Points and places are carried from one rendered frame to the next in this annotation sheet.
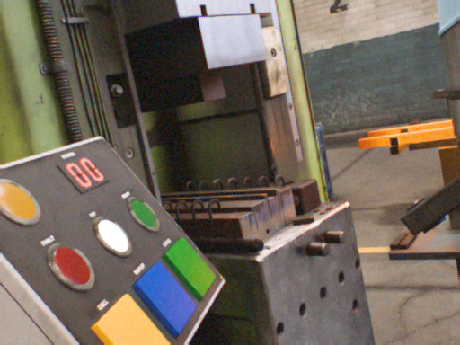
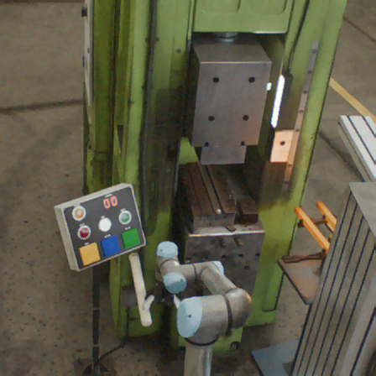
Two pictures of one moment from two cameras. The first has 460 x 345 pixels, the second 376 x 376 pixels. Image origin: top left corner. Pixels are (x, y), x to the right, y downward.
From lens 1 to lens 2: 239 cm
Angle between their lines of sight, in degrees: 43
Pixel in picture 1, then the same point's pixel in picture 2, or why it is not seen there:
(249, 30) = (235, 151)
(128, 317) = (91, 249)
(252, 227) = (201, 221)
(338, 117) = not seen: outside the picture
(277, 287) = (193, 247)
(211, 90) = not seen: hidden behind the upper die
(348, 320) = (237, 270)
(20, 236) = (74, 222)
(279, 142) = (269, 180)
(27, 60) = (133, 137)
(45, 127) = (133, 157)
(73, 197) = (99, 211)
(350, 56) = not seen: outside the picture
